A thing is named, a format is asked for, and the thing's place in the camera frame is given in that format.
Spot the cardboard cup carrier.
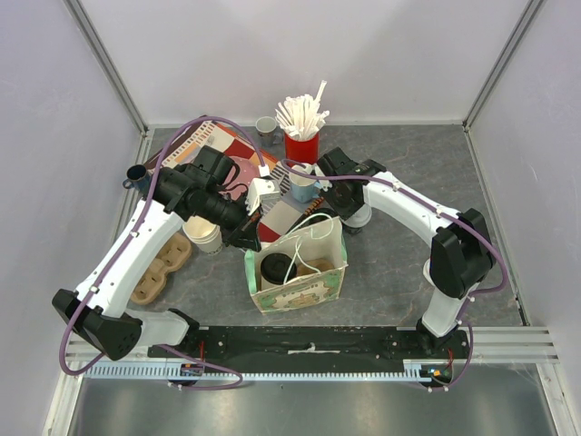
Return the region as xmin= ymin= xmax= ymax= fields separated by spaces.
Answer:
xmin=296 ymin=259 xmax=335 ymax=277
xmin=131 ymin=233 xmax=192 ymax=305

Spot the white coffee cup lid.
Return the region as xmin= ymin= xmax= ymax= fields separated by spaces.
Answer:
xmin=343 ymin=204 xmax=372 ymax=223

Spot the black coffee cup lid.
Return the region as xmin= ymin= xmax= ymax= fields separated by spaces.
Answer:
xmin=260 ymin=253 xmax=297 ymax=283

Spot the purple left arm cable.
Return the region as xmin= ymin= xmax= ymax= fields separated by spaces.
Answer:
xmin=58 ymin=115 xmax=271 ymax=392

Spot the green patterned paper bag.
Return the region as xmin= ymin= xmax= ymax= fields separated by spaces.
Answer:
xmin=244 ymin=213 xmax=348 ymax=314

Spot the colourful patchwork placemat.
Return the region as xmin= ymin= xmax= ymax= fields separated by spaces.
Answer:
xmin=162 ymin=121 xmax=323 ymax=244

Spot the stack of white paper cups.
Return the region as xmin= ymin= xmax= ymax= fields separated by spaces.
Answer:
xmin=182 ymin=216 xmax=222 ymax=255

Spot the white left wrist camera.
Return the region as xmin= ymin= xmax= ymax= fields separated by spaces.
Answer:
xmin=245 ymin=177 xmax=281 ymax=216

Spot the dark blue ceramic mug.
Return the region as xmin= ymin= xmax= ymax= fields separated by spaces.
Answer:
xmin=122 ymin=164 xmax=151 ymax=193

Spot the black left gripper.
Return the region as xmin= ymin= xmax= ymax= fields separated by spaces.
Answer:
xmin=194 ymin=188 xmax=265 ymax=253

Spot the red straw holder cup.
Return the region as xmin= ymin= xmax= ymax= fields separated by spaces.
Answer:
xmin=284 ymin=133 xmax=320 ymax=167

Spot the grey ceramic mug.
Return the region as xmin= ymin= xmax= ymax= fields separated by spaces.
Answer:
xmin=255 ymin=116 xmax=283 ymax=147

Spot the pink polka dot plate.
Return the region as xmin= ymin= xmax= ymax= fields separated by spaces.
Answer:
xmin=227 ymin=156 xmax=260 ymax=200

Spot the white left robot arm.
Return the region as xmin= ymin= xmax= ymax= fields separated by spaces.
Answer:
xmin=52 ymin=146 xmax=274 ymax=361

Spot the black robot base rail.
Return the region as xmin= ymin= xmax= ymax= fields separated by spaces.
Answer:
xmin=173 ymin=326 xmax=469 ymax=365

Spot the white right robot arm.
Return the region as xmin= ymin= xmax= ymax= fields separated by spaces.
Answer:
xmin=316 ymin=147 xmax=496 ymax=358

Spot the bundle of white straws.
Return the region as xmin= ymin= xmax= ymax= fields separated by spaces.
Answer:
xmin=275 ymin=80 xmax=330 ymax=142

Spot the light blue ceramic mug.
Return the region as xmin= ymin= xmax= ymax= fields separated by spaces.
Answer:
xmin=289 ymin=163 xmax=316 ymax=203

